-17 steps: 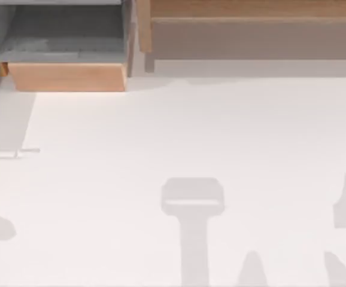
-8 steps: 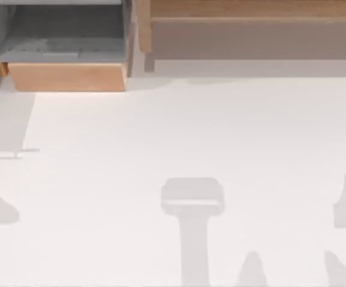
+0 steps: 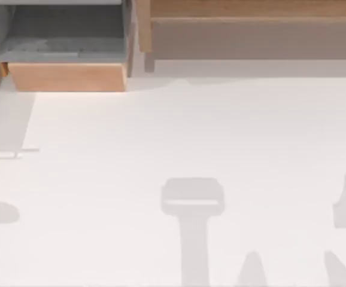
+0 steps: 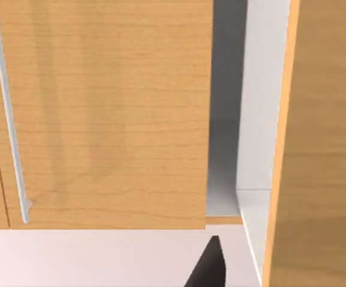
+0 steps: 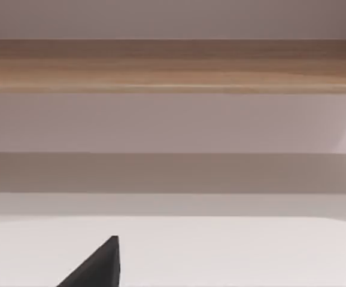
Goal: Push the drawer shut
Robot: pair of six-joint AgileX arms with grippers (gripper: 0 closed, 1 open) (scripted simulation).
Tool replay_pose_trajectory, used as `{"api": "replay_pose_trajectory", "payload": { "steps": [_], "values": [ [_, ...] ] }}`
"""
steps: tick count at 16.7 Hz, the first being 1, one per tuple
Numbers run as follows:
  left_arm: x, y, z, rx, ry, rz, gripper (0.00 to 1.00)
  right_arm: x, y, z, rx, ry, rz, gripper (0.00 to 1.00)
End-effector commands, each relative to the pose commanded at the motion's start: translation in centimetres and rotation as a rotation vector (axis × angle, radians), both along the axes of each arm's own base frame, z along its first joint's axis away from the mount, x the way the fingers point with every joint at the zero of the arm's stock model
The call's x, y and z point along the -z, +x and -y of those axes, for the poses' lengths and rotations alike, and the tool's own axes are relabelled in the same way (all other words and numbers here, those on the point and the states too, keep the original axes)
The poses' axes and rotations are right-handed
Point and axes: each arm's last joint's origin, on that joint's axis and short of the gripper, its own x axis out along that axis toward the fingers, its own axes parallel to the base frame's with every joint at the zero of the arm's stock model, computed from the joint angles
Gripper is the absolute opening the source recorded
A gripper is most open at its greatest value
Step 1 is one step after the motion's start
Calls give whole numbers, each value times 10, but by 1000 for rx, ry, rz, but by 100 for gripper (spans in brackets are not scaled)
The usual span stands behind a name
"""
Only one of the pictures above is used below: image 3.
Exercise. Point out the pale wooden drawer front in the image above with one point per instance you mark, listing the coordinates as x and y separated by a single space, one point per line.
66 77

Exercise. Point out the wooden open shelf unit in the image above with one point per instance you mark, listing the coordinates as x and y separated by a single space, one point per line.
250 33

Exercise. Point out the pulled-out grey drawer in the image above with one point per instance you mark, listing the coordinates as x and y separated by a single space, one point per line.
65 33

